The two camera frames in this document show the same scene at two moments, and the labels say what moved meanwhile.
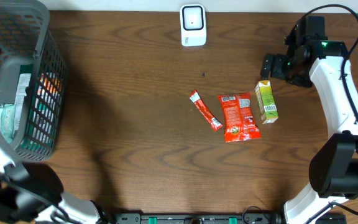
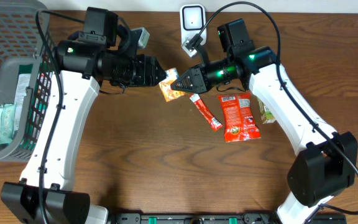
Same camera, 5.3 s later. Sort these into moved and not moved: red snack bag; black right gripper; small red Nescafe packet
Moved: black right gripper
Not moved: red snack bag; small red Nescafe packet
